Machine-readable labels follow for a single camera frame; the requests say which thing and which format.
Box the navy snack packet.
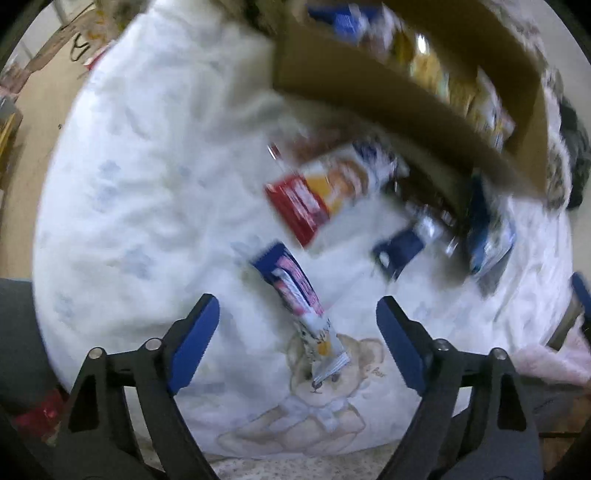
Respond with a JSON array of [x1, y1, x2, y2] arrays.
[[372, 226, 426, 282]]

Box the white bear print bed sheet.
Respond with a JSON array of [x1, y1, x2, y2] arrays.
[[32, 0, 575, 462]]

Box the yellow white shopping bag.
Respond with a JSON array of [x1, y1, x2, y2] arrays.
[[69, 0, 116, 70]]

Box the brown chocolate snack packet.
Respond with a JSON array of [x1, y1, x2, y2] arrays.
[[397, 175, 462, 222]]

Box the person's grey pants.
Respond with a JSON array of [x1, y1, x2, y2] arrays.
[[0, 277, 70, 416]]

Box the fuzzy patterned blanket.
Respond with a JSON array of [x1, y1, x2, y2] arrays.
[[540, 60, 573, 208]]

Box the pink frilled cloth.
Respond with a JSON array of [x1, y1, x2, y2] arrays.
[[512, 323, 591, 388]]

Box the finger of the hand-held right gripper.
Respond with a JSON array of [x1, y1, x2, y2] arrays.
[[571, 272, 591, 326]]

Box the red blue cartoon snack packet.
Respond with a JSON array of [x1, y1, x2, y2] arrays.
[[264, 138, 398, 250]]

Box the brown cardboard box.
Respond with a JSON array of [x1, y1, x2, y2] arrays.
[[272, 0, 550, 199]]

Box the blue white snack packet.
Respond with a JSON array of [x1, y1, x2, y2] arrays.
[[464, 175, 518, 278]]

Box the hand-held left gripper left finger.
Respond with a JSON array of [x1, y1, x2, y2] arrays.
[[55, 293, 220, 480]]

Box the dark camouflage clothing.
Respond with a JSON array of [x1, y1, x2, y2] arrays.
[[561, 97, 591, 210]]

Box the red cloth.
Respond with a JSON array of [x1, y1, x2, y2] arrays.
[[9, 388, 65, 444]]

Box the blue white stick packet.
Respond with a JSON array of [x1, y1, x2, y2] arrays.
[[250, 241, 349, 386]]

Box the yellow orange snack packet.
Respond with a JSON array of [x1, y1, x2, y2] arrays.
[[392, 28, 476, 107]]

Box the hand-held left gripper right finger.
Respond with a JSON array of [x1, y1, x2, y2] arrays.
[[376, 295, 543, 480]]

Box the white snack packet yellow label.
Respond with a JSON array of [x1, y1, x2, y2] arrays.
[[466, 69, 515, 148]]

